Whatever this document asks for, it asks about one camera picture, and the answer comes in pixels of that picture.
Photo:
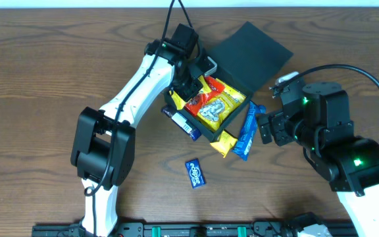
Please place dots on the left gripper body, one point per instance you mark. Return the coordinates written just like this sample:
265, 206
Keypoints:
188, 87

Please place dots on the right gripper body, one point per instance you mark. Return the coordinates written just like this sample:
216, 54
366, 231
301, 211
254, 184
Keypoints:
283, 130

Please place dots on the red candy bag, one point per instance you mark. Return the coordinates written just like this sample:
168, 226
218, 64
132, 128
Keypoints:
211, 88

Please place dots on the yellow snack packet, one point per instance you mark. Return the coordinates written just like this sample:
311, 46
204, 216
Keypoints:
178, 100
224, 143

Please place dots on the yellow Hacks candy bag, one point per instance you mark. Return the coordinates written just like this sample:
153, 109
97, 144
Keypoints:
218, 108

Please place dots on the dark green box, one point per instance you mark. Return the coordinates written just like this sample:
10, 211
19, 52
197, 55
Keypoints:
246, 61

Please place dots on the blue Eclipse mint box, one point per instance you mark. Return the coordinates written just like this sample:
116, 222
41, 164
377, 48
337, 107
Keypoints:
195, 173

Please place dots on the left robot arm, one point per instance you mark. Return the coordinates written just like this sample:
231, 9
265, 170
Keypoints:
104, 144

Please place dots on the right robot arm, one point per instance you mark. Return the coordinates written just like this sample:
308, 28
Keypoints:
316, 116

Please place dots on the blue snack bar wrapper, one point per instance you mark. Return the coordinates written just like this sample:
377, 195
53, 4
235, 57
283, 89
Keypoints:
248, 130

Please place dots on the dark blue snack bar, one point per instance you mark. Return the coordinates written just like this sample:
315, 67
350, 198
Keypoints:
181, 121

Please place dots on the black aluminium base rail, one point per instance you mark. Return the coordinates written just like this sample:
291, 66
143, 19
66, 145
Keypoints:
307, 224

